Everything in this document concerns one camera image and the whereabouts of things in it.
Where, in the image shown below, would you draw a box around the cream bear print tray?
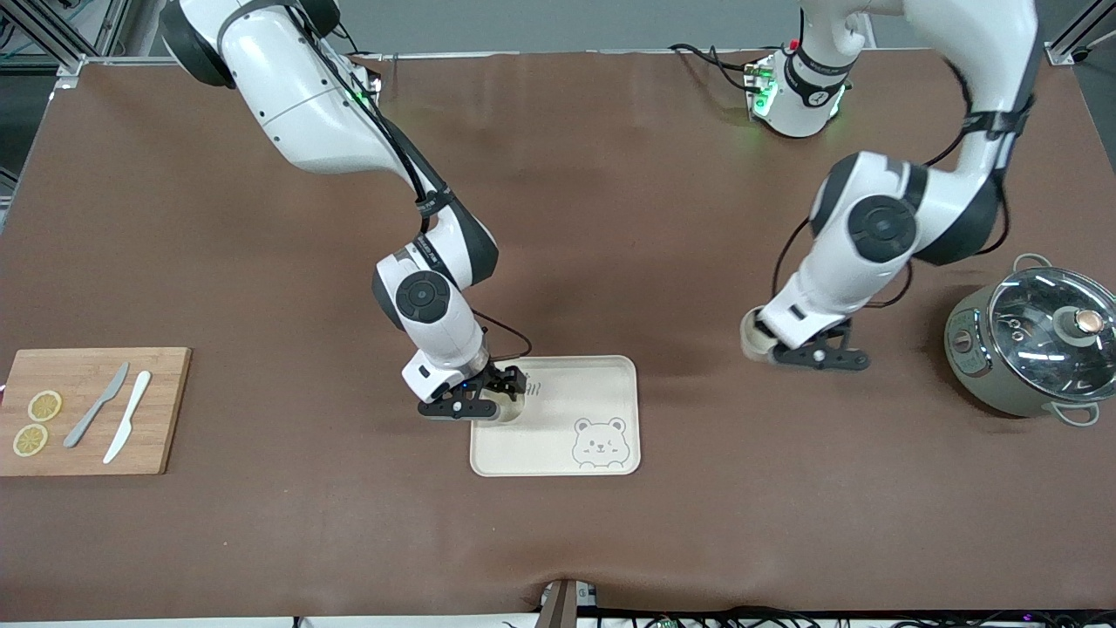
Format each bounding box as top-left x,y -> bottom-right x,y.
470,355 -> 642,478

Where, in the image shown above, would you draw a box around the grey plastic knife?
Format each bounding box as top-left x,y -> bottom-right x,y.
63,362 -> 131,449

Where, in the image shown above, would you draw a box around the white plastic knife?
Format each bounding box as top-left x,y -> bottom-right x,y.
103,371 -> 153,465

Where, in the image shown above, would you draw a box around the wooden cutting board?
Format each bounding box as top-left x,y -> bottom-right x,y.
0,347 -> 193,477

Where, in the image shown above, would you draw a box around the table edge clamp mount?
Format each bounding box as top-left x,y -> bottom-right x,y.
536,577 -> 600,628

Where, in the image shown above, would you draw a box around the glass pot lid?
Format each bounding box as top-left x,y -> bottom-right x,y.
988,266 -> 1116,402

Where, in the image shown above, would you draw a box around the brown table cover mat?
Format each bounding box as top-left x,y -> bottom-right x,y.
0,48 -> 1116,622

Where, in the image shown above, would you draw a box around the aluminium frame profile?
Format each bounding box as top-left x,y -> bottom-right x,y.
1046,0 -> 1116,66
0,0 -> 119,84

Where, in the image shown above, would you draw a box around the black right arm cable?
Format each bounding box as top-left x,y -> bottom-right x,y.
296,0 -> 533,360

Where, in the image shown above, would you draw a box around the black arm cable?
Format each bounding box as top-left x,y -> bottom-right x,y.
772,52 -> 1038,311
296,0 -> 533,360

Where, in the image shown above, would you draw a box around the black base cables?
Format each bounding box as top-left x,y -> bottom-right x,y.
670,42 -> 761,92

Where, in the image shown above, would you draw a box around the white IKEA cup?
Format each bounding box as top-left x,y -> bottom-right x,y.
475,388 -> 525,425
740,310 -> 779,363

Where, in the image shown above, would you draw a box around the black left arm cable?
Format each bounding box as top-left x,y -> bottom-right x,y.
772,52 -> 1038,311

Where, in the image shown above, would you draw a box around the grey-green electric cooking pot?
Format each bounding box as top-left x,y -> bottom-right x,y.
944,253 -> 1116,428

